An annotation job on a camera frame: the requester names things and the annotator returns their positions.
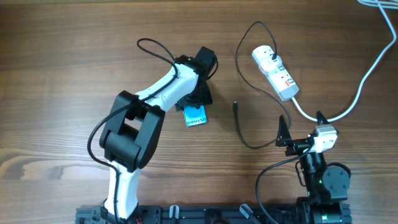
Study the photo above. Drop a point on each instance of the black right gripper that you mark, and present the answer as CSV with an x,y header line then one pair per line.
x,y
284,139

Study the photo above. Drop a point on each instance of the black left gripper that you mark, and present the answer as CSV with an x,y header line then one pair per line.
x,y
205,99

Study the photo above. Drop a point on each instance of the blue-screen Galaxy S25 smartphone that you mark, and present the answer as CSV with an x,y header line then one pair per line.
x,y
195,116

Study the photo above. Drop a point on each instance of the white power strip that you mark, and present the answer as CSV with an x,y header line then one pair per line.
x,y
280,79

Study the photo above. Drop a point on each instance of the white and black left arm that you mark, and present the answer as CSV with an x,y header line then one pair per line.
x,y
131,134

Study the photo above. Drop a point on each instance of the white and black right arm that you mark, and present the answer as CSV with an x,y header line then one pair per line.
x,y
327,184

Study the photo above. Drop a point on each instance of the white USB charger plug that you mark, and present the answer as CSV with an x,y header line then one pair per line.
x,y
269,64

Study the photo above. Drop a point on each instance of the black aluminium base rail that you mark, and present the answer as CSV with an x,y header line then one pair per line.
x,y
282,213

